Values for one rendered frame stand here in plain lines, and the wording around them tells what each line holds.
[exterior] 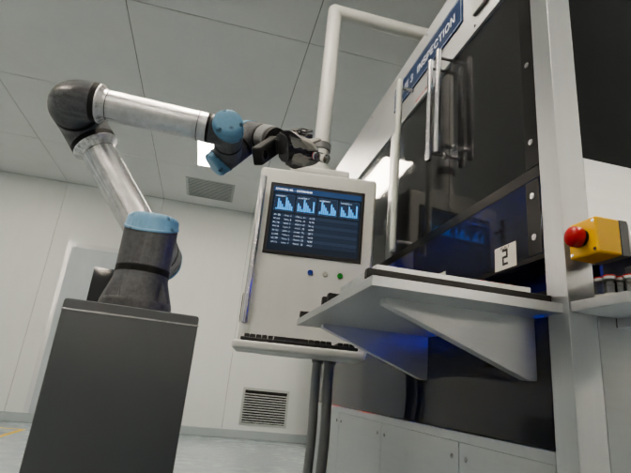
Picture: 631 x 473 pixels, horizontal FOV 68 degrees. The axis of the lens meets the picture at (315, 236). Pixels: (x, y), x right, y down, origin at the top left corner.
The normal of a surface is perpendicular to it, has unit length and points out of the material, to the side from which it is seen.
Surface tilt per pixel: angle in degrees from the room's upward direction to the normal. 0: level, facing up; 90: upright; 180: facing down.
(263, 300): 90
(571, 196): 90
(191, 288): 90
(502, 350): 90
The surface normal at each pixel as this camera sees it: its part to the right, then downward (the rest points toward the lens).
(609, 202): 0.23, -0.28
